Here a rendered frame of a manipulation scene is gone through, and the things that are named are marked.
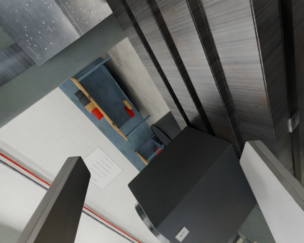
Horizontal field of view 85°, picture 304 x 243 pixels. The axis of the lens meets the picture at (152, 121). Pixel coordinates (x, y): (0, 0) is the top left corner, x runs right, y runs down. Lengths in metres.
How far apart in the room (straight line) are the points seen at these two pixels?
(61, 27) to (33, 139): 4.25
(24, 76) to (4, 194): 4.86
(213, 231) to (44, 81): 0.56
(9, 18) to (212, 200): 0.60
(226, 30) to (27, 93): 0.52
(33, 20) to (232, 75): 0.47
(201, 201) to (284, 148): 0.15
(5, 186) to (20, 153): 0.84
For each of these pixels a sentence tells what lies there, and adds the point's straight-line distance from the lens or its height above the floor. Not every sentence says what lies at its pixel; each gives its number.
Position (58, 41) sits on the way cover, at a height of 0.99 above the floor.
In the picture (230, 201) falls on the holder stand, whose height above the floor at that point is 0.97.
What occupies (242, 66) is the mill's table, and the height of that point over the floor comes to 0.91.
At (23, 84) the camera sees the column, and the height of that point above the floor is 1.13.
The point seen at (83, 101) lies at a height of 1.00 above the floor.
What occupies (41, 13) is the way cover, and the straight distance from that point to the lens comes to 0.54.
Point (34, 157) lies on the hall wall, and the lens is 4.86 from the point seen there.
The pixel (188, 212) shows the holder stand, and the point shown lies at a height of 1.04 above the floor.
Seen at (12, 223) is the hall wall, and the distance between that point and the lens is 5.84.
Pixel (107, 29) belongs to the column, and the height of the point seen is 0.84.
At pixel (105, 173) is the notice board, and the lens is 5.37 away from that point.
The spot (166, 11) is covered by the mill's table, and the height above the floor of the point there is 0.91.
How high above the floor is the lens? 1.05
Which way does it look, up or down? 13 degrees down
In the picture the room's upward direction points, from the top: 133 degrees counter-clockwise
